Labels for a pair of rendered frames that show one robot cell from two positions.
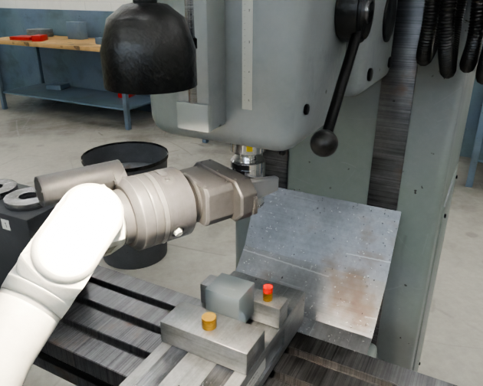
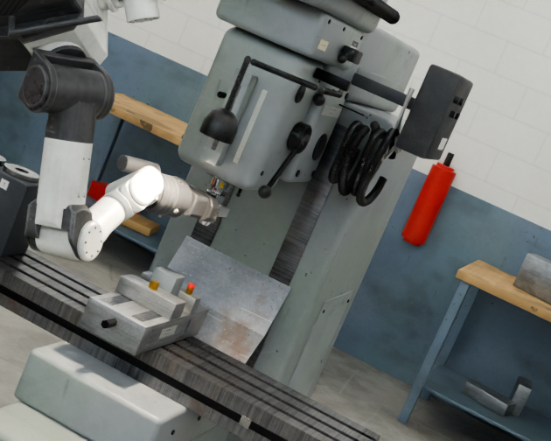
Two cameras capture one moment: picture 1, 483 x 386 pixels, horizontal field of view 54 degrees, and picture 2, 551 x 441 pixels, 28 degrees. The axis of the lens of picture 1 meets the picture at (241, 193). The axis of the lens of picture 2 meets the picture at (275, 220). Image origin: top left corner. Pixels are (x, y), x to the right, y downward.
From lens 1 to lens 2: 1.88 m
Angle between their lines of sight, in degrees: 18
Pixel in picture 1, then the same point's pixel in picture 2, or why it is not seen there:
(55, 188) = (132, 164)
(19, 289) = (118, 198)
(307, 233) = (215, 285)
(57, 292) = (133, 206)
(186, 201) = (186, 196)
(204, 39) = not seen: hidden behind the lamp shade
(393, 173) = (295, 255)
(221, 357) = (156, 305)
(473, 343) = not seen: outside the picture
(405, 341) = not seen: hidden behind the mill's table
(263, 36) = (255, 133)
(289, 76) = (260, 155)
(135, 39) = (222, 122)
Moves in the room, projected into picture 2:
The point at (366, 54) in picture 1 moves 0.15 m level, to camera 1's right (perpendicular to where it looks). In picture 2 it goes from (298, 161) to (357, 185)
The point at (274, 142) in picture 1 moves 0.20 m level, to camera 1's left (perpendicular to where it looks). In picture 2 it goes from (241, 182) to (156, 149)
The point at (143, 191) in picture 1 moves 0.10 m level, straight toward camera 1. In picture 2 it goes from (170, 182) to (182, 195)
